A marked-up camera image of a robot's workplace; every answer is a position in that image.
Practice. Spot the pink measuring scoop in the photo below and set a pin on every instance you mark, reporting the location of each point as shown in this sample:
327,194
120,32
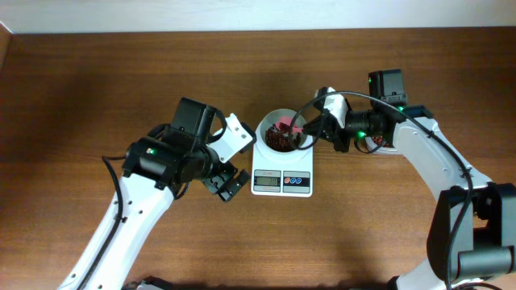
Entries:
288,123

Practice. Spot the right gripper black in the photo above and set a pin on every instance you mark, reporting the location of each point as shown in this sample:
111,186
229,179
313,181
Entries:
334,133

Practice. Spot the beans in white bowl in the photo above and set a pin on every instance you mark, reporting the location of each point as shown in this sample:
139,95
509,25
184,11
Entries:
276,137

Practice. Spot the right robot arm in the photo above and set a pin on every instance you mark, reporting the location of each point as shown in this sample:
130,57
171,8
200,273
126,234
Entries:
472,234

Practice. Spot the white round bowl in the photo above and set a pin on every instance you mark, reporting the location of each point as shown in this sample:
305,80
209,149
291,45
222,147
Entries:
296,140

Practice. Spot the white digital kitchen scale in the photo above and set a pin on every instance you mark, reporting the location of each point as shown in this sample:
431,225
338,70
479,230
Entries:
282,174

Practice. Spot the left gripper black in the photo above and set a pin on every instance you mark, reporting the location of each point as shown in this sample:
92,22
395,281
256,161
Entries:
225,173

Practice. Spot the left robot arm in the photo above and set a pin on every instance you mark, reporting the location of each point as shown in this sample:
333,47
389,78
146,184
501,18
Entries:
157,170

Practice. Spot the red adzuki beans pile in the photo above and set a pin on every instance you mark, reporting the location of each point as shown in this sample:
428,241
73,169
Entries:
377,139

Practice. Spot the clear plastic bean container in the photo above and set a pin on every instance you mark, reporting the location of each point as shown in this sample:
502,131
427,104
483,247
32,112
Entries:
380,149

